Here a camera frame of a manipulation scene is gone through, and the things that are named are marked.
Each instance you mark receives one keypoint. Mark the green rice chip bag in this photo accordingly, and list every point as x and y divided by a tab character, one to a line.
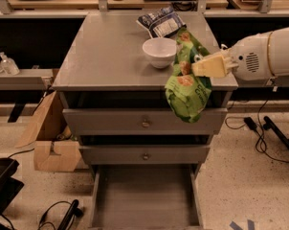
186	94

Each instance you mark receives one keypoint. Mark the black tray stand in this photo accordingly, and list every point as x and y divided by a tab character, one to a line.
9	187

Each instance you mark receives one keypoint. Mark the grey open bottom drawer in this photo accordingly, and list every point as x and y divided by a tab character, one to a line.
145	197

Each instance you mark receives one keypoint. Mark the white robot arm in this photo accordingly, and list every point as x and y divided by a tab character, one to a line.
278	52

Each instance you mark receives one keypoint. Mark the grey middle drawer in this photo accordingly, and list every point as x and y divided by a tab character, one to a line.
144	154

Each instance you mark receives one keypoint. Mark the blue white snack bag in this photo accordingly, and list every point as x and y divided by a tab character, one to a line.
164	22

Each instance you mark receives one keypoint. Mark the white ceramic bowl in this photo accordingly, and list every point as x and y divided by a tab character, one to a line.
160	52

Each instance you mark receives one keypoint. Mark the grey drawer cabinet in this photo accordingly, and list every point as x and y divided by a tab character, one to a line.
106	68

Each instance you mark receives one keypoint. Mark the grey top drawer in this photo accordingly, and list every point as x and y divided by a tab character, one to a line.
111	121

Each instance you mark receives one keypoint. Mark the clear sanitizer bottle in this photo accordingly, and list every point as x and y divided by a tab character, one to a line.
8	64

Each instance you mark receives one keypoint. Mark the black power adapter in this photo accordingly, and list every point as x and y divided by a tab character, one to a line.
250	123

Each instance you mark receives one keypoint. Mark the brown cardboard box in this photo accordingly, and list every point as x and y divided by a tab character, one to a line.
47	131

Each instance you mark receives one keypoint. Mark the black metal leg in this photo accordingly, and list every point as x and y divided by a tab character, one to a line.
269	124

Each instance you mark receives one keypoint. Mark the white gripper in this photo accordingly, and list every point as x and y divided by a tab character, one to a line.
250	57

